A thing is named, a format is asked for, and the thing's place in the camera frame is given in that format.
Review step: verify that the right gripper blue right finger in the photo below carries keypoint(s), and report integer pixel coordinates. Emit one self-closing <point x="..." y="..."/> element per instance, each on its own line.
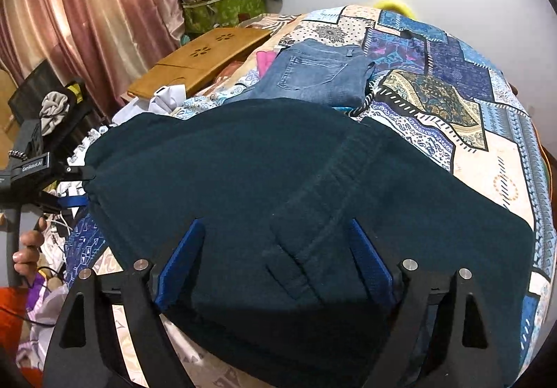
<point x="376" y="276"/>

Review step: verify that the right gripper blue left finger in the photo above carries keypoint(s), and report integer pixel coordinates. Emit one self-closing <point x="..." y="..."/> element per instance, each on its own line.
<point x="175" y="263"/>

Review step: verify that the dark teal knit pants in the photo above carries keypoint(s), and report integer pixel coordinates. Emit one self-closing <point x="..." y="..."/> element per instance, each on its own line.
<point x="276" y="184"/>

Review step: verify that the left hand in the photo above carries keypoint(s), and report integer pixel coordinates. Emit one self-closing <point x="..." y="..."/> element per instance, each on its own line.
<point x="26" y="259"/>

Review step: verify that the white crumpled cloth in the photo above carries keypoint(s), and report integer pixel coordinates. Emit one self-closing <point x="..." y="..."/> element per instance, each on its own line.
<point x="164" y="101"/>

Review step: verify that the pink striped curtain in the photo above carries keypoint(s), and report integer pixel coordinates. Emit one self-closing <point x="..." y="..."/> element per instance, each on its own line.
<point x="108" y="43"/>

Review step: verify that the wooden lap desk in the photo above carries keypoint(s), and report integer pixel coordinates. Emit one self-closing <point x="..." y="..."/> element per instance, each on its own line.
<point x="197" y="64"/>

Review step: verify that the blue patchwork bedspread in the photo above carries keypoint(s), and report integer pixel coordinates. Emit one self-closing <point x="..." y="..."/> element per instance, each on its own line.
<point x="451" y="103"/>

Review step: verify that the blue denim jeans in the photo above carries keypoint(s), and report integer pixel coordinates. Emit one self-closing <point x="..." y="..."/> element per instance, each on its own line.
<point x="313" y="72"/>

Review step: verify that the pink cloth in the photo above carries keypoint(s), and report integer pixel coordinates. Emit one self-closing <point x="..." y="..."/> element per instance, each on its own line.
<point x="264" y="59"/>

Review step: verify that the green fabric storage bag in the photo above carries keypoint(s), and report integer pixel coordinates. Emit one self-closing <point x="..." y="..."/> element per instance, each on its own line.
<point x="201" y="16"/>

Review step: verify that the yellow curved pillow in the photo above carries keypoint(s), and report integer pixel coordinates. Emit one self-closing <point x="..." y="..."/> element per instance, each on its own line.
<point x="397" y="6"/>

